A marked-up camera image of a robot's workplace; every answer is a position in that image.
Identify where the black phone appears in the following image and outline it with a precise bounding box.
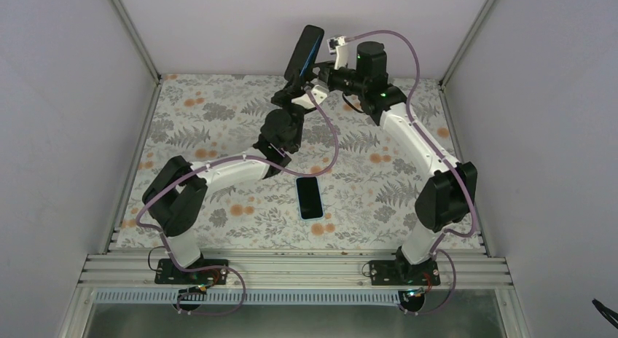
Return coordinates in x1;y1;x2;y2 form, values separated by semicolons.
284;25;324;81

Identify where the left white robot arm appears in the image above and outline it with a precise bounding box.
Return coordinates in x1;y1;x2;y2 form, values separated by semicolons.
136;84;328;283

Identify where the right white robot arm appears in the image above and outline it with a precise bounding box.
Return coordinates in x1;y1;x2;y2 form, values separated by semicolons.
318;36;477;286

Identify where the floral patterned table mat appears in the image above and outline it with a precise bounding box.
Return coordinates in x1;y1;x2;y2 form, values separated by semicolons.
115;74;484;252

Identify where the black object at corner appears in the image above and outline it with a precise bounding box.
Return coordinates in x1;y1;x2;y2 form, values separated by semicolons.
592;299;618;329

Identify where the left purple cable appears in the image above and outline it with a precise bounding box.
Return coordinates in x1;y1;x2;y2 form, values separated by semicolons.
135;87;340;318

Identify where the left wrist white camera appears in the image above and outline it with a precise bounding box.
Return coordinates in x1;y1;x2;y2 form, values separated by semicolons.
292;84;329;110

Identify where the wrist white camera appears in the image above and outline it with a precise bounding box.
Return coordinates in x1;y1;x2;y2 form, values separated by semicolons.
327;36;349;70
292;84;329;110

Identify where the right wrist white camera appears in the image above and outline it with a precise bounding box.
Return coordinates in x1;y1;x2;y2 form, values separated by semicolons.
327;36;349;70

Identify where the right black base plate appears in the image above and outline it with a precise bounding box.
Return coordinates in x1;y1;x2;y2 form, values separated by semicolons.
369;259;441;286

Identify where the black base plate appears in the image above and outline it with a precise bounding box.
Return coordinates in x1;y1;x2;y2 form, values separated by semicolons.
369;259;441;286
154;259;229;286

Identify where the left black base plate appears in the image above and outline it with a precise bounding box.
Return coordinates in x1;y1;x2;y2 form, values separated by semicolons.
154;259;229;286

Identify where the perforated grey cable tray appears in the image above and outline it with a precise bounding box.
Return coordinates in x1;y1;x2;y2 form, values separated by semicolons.
93;288;400;306

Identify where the aluminium front rail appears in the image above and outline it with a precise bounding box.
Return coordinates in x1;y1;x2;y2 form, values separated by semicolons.
78;251;513;290

